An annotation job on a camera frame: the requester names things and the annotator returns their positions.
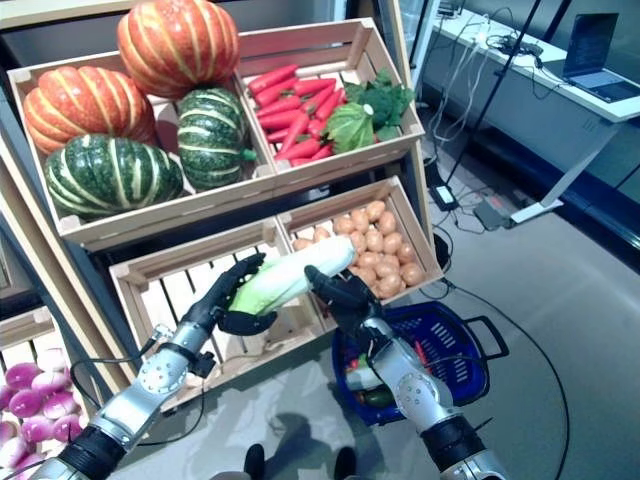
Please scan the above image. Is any orange striped pumpkin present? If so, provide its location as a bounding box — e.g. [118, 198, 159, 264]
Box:
[22, 65, 157, 156]
[116, 0, 240, 100]

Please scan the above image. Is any black power adapter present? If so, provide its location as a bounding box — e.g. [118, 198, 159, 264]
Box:
[428, 184, 459, 210]

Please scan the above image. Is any black robot left foot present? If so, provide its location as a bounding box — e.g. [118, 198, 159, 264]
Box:
[243, 443, 266, 480]

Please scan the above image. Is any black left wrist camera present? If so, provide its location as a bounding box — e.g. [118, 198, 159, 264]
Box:
[189, 352, 217, 379]

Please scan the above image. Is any dark green leafy vegetable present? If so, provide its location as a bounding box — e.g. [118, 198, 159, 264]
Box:
[343, 68, 416, 142]

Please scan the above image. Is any dark green toy cucumber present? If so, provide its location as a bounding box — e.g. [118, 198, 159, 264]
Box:
[360, 389, 396, 407]

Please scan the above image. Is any wooden slatted crate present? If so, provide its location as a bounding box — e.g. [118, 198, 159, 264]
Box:
[234, 18, 426, 176]
[7, 49, 279, 251]
[108, 217, 341, 414]
[0, 307, 101, 480]
[277, 174, 446, 306]

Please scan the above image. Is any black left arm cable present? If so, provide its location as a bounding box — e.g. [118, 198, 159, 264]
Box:
[68, 344, 207, 446]

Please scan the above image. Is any black round rack foot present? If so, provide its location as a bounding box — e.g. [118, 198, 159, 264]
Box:
[433, 230, 454, 275]

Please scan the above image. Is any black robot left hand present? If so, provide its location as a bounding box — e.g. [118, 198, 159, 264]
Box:
[182, 252, 279, 336]

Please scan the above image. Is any grey floor socket box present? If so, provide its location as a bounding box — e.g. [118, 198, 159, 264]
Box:
[472, 199, 516, 231]

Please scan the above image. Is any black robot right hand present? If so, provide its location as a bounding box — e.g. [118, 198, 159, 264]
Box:
[304, 264, 387, 340]

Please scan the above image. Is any black robot right foot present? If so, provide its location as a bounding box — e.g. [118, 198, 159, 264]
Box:
[333, 446, 357, 480]

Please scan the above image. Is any grey laptop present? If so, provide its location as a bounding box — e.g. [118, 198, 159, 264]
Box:
[562, 12, 640, 104]

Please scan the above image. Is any napa cabbage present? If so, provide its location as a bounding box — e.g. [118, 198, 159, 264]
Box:
[345, 367, 386, 392]
[227, 235, 357, 315]

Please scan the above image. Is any blue plastic shopping basket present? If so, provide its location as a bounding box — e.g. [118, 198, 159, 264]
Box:
[330, 300, 510, 426]

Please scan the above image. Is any green striped pumpkin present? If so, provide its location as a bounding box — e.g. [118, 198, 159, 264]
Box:
[43, 133, 185, 221]
[176, 88, 258, 191]

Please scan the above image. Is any black robot foot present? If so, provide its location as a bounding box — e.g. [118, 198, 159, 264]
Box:
[333, 446, 357, 480]
[243, 443, 266, 480]

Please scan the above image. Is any long black floor cable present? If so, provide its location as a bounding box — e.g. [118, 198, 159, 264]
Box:
[418, 277, 571, 480]

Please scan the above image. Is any light green cabbage head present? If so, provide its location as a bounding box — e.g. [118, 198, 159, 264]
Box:
[324, 102, 377, 154]

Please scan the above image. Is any black tripod pole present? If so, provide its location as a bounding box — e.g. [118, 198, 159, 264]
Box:
[443, 0, 545, 186]

